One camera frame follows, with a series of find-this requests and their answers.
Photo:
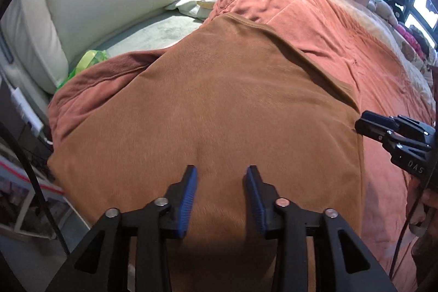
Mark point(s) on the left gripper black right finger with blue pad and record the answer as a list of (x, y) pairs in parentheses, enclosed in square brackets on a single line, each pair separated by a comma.
[(342, 261)]

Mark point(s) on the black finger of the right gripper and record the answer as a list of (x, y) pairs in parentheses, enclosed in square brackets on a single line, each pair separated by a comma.
[(375, 126)]

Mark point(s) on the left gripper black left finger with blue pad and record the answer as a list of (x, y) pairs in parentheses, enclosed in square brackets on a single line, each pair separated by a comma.
[(100, 260)]

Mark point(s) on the tan printed t-shirt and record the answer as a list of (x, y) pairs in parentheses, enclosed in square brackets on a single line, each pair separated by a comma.
[(230, 95)]

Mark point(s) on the pile of plush toys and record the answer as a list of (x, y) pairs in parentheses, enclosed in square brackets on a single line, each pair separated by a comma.
[(411, 34)]

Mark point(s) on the white power strip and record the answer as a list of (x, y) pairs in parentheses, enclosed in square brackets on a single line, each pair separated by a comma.
[(28, 115)]

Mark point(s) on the green yellow bag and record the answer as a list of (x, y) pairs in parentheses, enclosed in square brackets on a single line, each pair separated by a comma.
[(89, 59)]

